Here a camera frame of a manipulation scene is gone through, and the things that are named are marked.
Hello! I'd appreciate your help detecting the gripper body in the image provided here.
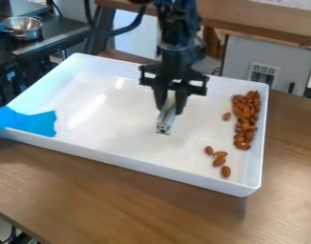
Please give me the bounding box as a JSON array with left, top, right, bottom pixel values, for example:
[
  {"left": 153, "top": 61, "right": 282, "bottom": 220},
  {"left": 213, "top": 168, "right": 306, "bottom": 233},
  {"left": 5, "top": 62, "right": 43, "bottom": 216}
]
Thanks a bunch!
[{"left": 137, "top": 53, "right": 211, "bottom": 97}]

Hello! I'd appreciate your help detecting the grey cabinet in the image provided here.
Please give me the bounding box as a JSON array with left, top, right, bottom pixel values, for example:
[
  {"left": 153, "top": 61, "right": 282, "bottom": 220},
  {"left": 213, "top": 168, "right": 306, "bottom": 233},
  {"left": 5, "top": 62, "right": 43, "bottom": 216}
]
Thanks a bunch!
[{"left": 218, "top": 33, "right": 311, "bottom": 97}]

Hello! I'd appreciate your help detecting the black table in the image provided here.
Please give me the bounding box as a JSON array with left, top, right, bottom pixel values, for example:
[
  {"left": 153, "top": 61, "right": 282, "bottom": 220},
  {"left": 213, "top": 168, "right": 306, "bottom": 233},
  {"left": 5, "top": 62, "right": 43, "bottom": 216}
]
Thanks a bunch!
[{"left": 0, "top": 6, "right": 94, "bottom": 111}]

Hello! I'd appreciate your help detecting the silver tool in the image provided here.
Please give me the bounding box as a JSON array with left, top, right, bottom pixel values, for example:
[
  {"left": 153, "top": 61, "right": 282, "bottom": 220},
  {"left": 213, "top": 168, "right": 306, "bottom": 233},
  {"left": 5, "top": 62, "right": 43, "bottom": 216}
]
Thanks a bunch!
[{"left": 154, "top": 98, "right": 179, "bottom": 135}]

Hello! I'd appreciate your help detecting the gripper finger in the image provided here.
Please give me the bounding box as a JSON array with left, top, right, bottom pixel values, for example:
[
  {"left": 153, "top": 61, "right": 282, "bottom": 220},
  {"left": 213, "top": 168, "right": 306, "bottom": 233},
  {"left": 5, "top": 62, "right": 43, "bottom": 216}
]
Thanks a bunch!
[
  {"left": 153, "top": 86, "right": 169, "bottom": 111},
  {"left": 175, "top": 90, "right": 191, "bottom": 116}
]

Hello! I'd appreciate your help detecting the white tray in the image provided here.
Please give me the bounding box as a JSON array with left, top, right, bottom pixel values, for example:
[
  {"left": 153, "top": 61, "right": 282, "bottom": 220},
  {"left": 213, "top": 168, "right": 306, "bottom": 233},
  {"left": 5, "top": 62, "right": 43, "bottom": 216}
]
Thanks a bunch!
[{"left": 0, "top": 52, "right": 271, "bottom": 198}]

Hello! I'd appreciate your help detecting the pile of brown bits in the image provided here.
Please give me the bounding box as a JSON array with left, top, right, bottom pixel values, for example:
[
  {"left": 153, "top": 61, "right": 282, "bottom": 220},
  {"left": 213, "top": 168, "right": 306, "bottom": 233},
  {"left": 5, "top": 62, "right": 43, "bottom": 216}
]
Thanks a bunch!
[
  {"left": 220, "top": 90, "right": 263, "bottom": 152},
  {"left": 202, "top": 145, "right": 233, "bottom": 179}
]

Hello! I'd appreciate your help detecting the blue cloth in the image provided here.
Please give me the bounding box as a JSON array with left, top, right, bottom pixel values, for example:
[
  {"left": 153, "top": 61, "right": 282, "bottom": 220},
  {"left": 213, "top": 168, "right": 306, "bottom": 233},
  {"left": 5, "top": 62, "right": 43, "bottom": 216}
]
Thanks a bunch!
[{"left": 0, "top": 105, "right": 59, "bottom": 138}]

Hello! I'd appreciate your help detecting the silver pot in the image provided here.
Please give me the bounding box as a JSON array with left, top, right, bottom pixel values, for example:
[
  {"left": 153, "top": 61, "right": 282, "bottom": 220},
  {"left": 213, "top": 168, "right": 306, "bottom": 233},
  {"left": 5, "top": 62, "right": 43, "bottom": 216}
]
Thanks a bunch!
[{"left": 0, "top": 15, "right": 45, "bottom": 42}]

